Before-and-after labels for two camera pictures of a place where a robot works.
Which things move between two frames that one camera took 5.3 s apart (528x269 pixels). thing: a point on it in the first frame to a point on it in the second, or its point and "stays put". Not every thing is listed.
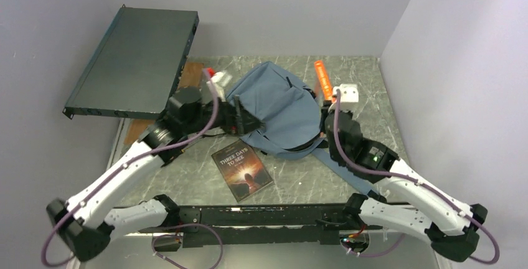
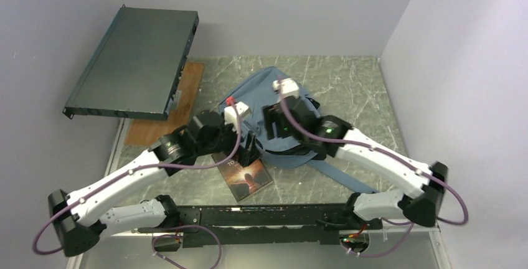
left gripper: (238, 119) to (250, 152)
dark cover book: (243, 174) stays put
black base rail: (262, 225) stays put
